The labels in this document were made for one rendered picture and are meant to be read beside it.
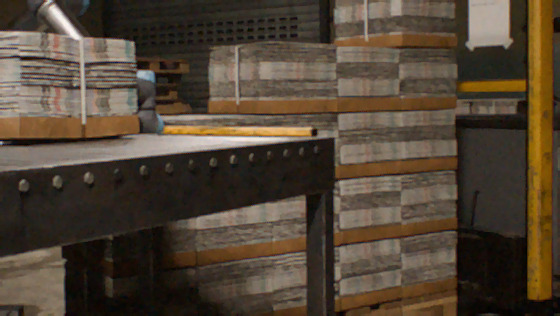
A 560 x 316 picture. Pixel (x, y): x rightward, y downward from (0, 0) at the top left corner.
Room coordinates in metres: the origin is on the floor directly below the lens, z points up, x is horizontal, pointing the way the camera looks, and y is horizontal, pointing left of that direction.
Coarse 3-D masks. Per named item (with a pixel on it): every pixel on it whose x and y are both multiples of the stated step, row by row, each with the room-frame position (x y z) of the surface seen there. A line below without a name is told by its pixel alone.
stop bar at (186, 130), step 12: (168, 132) 2.23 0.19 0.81; (180, 132) 2.21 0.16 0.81; (192, 132) 2.19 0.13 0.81; (204, 132) 2.17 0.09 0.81; (216, 132) 2.15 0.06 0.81; (228, 132) 2.13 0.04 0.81; (240, 132) 2.11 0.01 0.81; (252, 132) 2.09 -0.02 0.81; (264, 132) 2.07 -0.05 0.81; (276, 132) 2.06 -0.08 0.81; (288, 132) 2.04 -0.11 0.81; (300, 132) 2.02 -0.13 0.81; (312, 132) 2.01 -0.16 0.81
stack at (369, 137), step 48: (336, 144) 3.02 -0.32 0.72; (384, 144) 3.13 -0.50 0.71; (336, 192) 3.00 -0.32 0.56; (384, 192) 3.14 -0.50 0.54; (96, 240) 2.61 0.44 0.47; (192, 240) 2.68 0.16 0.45; (240, 240) 2.79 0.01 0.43; (384, 240) 3.13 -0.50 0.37; (96, 288) 2.63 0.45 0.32; (192, 288) 2.70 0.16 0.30; (240, 288) 2.79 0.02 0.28; (288, 288) 2.90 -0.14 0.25; (336, 288) 3.01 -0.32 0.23; (384, 288) 3.13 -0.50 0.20
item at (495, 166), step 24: (456, 120) 3.86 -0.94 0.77; (480, 120) 3.75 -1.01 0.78; (504, 120) 3.64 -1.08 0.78; (456, 144) 3.86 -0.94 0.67; (480, 144) 3.75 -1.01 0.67; (504, 144) 3.64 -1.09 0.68; (552, 144) 3.45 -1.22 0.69; (480, 168) 3.75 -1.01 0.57; (504, 168) 3.64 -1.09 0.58; (552, 168) 3.45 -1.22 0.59; (480, 192) 3.75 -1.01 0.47; (504, 192) 3.64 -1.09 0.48; (552, 192) 3.45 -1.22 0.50; (456, 216) 3.86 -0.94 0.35; (480, 216) 3.75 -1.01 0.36; (504, 216) 3.64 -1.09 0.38; (552, 216) 3.45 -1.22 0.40
